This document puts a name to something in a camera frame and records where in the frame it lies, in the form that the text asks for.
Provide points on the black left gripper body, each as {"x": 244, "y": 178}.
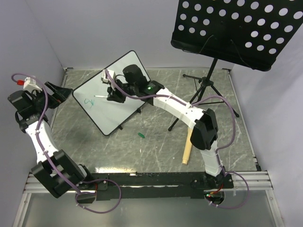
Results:
{"x": 39, "y": 102}

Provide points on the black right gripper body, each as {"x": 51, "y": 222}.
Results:
{"x": 118, "y": 94}

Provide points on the white whiteboard with black frame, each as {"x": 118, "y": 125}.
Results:
{"x": 104, "y": 104}

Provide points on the green marker cap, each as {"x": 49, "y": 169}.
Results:
{"x": 141, "y": 135}

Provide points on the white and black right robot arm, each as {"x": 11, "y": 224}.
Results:
{"x": 203, "y": 123}

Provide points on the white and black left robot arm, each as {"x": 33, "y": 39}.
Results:
{"x": 55, "y": 170}

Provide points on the beige microphone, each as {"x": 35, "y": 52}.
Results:
{"x": 188, "y": 147}

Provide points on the black perforated music stand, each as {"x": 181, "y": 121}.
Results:
{"x": 250, "y": 33}

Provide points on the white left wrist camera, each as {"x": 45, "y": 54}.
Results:
{"x": 29, "y": 84}

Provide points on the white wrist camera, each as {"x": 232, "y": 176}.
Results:
{"x": 29, "y": 84}
{"x": 107, "y": 76}

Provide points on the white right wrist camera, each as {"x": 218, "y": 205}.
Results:
{"x": 107, "y": 76}

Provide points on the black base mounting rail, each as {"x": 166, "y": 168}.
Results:
{"x": 154, "y": 185}

